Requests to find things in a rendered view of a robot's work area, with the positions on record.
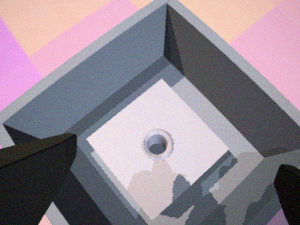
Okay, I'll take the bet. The grey open box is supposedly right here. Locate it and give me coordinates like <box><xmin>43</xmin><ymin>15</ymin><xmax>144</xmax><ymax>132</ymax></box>
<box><xmin>0</xmin><ymin>0</ymin><xmax>300</xmax><ymax>225</ymax></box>

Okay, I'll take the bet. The white square plate with hole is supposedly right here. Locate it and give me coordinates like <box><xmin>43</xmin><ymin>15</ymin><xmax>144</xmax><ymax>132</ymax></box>
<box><xmin>86</xmin><ymin>79</ymin><xmax>230</xmax><ymax>221</ymax></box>

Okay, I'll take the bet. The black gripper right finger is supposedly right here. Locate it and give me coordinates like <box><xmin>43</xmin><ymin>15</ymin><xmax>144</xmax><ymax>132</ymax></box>
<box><xmin>273</xmin><ymin>164</ymin><xmax>300</xmax><ymax>225</ymax></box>

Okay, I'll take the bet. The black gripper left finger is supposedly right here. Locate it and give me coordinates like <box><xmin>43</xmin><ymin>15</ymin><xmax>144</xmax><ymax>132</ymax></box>
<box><xmin>0</xmin><ymin>133</ymin><xmax>77</xmax><ymax>225</ymax></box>

